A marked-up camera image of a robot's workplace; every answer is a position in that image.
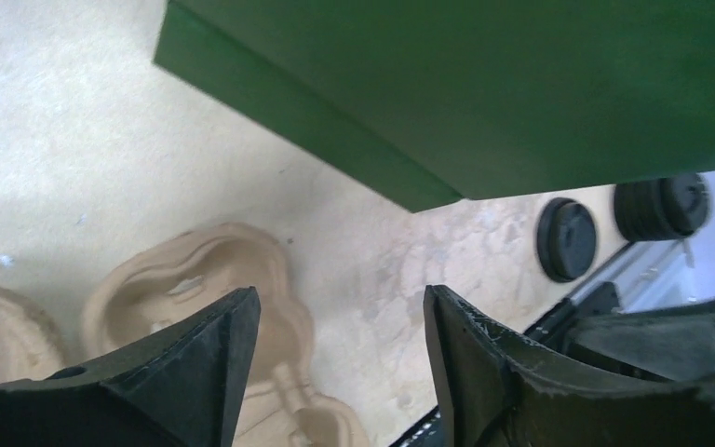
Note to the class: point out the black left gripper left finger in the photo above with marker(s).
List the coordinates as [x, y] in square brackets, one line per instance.
[181, 386]

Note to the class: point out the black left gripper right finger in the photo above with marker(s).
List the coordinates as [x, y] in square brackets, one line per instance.
[476, 377]

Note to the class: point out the brown pulp cup carrier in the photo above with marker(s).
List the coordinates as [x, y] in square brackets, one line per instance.
[175, 279]

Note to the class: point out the green paper bag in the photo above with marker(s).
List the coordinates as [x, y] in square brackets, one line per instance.
[430, 102]

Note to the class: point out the black cup lid near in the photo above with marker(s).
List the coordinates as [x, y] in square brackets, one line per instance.
[565, 239]

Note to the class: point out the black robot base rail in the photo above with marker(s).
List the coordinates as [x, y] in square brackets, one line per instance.
[627, 379]

